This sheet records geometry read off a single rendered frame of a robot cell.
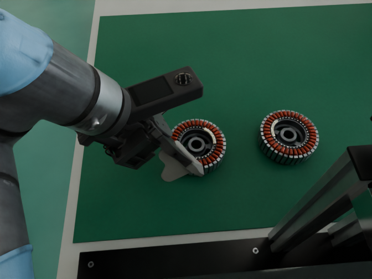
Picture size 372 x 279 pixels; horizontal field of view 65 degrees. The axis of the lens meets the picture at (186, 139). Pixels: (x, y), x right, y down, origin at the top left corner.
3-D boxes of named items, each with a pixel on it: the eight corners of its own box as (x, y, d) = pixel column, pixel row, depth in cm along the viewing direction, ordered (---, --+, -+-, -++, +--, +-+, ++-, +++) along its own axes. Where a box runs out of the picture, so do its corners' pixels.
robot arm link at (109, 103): (87, 51, 34) (112, 99, 30) (113, 69, 38) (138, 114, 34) (44, 93, 35) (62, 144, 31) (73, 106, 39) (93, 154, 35)
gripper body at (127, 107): (122, 135, 50) (65, 112, 39) (160, 103, 48) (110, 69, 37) (140, 172, 46) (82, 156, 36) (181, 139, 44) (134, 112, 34)
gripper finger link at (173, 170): (181, 190, 51) (144, 156, 47) (208, 170, 49) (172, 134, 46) (183, 201, 48) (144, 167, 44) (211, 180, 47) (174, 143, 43)
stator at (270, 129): (315, 126, 62) (321, 115, 59) (310, 172, 56) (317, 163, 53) (262, 113, 64) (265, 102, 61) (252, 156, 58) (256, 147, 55)
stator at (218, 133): (184, 186, 55) (184, 177, 52) (158, 140, 60) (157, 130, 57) (234, 161, 58) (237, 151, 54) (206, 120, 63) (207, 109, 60)
